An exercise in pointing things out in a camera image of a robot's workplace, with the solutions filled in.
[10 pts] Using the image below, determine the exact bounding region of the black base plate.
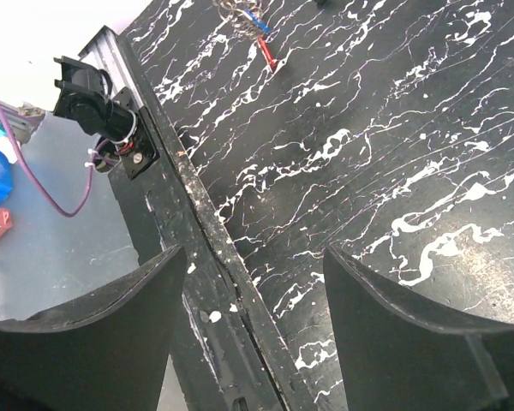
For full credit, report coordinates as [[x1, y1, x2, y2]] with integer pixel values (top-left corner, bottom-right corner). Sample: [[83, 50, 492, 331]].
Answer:
[[110, 36, 315, 410]]

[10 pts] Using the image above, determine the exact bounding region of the aluminium rail frame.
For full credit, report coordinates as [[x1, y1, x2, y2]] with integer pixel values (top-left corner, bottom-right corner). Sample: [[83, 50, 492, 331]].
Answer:
[[79, 26, 133, 96]]

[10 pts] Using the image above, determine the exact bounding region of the blue tagged key on disc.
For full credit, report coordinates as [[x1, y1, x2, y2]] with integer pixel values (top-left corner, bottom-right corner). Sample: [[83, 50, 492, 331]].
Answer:
[[239, 9, 271, 34]]

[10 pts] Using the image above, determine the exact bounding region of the red key tag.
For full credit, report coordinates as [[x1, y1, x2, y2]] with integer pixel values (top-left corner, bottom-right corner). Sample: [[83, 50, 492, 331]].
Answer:
[[257, 37, 278, 73]]

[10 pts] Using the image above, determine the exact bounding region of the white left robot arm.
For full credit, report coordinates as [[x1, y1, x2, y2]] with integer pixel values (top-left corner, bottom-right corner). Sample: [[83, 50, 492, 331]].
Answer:
[[53, 57, 159, 180]]

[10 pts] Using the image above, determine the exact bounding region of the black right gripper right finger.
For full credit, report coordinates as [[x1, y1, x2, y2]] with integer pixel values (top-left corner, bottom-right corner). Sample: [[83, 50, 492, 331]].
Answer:
[[323, 247, 514, 410]]

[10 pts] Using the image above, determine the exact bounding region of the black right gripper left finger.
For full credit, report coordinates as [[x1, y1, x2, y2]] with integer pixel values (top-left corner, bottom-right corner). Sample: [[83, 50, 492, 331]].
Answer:
[[0, 246, 187, 410]]

